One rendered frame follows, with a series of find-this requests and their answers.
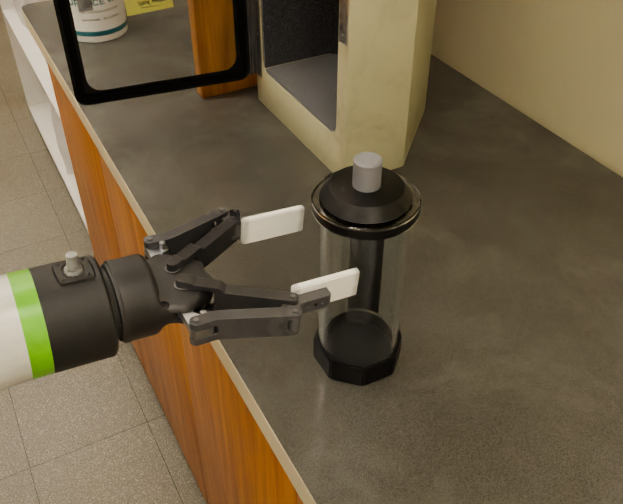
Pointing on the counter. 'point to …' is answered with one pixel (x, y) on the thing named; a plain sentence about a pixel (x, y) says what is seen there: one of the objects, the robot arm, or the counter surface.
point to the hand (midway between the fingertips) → (310, 251)
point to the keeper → (343, 21)
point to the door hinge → (255, 37)
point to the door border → (156, 81)
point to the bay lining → (298, 29)
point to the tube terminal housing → (367, 85)
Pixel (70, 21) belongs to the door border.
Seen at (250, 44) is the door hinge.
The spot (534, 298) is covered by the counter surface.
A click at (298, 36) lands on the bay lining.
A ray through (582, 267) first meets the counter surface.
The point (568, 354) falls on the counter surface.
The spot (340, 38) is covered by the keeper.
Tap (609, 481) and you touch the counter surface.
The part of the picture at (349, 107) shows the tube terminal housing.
